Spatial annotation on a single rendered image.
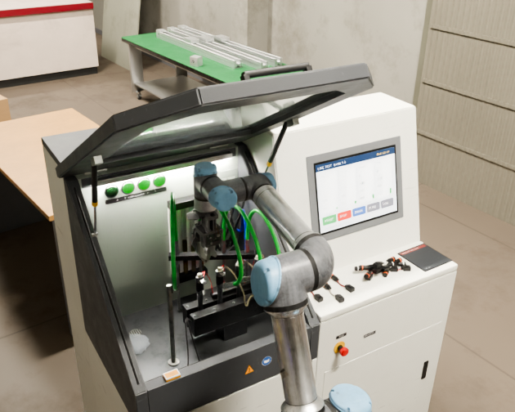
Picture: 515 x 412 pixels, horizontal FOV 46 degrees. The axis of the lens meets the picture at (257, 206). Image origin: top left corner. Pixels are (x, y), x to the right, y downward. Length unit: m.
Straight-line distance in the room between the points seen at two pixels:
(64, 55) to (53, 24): 0.42
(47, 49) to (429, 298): 6.80
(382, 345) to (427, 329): 0.26
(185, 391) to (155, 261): 0.58
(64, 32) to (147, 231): 6.43
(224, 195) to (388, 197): 0.98
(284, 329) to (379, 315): 0.92
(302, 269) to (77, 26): 7.34
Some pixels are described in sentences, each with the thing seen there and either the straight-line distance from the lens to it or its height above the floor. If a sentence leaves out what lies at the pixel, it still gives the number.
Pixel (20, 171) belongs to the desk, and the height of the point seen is 0.82.
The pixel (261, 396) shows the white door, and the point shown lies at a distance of 2.28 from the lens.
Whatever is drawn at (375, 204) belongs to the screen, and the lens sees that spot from 2.52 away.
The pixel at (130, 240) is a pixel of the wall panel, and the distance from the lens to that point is 2.31.
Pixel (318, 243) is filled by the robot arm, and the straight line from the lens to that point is 1.60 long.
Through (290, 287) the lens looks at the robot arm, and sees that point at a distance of 1.51.
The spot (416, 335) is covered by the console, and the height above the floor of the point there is 0.68.
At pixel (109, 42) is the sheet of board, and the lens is 9.55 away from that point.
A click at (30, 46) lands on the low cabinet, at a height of 0.49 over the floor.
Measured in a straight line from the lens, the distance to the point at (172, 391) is 2.03.
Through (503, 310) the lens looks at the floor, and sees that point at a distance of 4.17.
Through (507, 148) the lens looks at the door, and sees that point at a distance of 5.05.
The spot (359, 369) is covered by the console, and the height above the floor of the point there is 0.63.
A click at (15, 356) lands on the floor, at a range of 3.72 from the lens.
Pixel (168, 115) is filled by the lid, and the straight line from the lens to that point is 1.31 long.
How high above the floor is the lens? 2.34
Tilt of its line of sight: 28 degrees down
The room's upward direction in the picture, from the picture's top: 1 degrees clockwise
